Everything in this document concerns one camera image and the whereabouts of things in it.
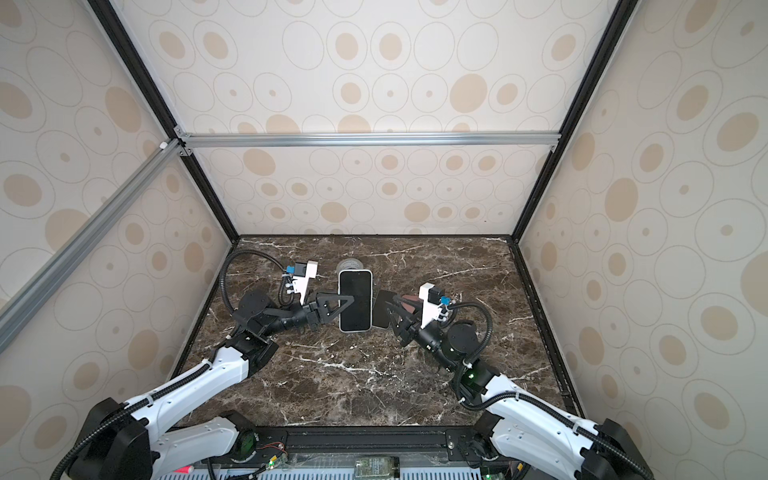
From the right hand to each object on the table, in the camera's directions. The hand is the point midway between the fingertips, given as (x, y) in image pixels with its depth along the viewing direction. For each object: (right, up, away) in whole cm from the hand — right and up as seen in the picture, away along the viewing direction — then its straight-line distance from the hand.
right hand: (391, 304), depth 68 cm
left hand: (-8, 0, -5) cm, 9 cm away
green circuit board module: (-3, -37, -1) cm, 37 cm away
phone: (-8, -3, -2) cm, 8 cm away
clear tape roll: (-15, +9, +40) cm, 44 cm away
